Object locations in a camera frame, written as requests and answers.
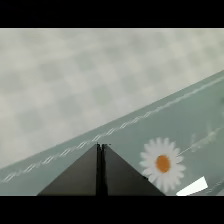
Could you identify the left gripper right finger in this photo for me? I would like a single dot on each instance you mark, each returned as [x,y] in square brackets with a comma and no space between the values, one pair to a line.
[123,176]

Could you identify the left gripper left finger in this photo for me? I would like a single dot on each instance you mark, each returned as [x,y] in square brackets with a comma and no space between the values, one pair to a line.
[80,176]

